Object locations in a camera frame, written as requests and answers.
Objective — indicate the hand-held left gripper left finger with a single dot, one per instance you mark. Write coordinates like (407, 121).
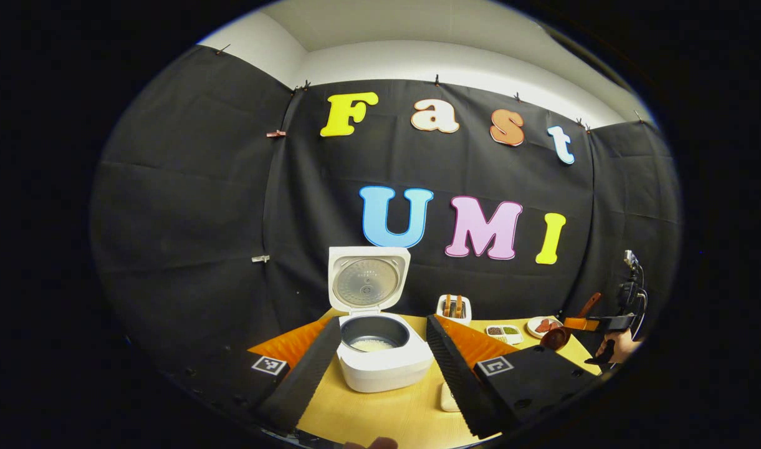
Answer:
(299, 380)

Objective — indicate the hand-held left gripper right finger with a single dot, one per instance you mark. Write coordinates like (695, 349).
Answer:
(458, 380)

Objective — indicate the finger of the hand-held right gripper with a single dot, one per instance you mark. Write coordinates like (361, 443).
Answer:
(583, 323)

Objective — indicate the clear box of rice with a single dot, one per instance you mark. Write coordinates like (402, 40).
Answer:
(449, 399)

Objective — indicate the brown wooden spoon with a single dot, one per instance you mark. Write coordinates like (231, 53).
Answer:
(555, 338)

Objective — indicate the white rice cooker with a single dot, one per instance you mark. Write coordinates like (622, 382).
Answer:
(386, 371)

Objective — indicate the white round plate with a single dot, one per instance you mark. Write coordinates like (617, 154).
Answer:
(533, 330)

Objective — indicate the white divided grain dish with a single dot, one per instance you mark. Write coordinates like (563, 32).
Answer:
(505, 330)

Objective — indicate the white toaster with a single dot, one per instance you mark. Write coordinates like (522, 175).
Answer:
(466, 312)

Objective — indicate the white clothes peg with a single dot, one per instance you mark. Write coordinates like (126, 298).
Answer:
(260, 258)

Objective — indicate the black backdrop cloth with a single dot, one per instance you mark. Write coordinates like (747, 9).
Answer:
(168, 218)

